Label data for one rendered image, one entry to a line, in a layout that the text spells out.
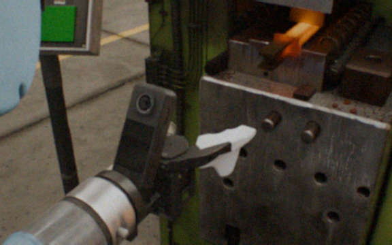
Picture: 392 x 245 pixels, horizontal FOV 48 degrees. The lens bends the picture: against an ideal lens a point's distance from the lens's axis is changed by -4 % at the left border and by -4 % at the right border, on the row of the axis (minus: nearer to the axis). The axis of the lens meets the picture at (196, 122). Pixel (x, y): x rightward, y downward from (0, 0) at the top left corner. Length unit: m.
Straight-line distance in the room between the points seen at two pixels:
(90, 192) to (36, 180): 1.79
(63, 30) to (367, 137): 0.63
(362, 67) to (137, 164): 0.50
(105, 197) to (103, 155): 1.88
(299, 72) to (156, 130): 0.46
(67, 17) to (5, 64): 0.78
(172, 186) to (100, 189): 0.10
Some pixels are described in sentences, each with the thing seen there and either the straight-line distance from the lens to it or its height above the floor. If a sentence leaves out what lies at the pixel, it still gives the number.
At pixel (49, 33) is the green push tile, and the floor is 0.99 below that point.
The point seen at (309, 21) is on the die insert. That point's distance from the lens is 0.96.
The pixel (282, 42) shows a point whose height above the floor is 1.01.
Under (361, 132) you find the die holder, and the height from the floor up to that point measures 0.89.
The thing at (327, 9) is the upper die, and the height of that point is 1.08.
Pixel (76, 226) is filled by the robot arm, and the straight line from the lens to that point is 0.44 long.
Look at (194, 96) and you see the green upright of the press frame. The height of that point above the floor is 0.75.
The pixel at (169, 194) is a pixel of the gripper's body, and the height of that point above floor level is 0.96.
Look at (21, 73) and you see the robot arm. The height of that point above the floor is 1.22.
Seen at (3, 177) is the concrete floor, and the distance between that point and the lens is 2.33.
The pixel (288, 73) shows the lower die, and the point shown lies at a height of 0.94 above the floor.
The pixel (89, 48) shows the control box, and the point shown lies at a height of 0.96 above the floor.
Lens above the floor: 1.30
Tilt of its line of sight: 31 degrees down
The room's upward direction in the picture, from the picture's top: straight up
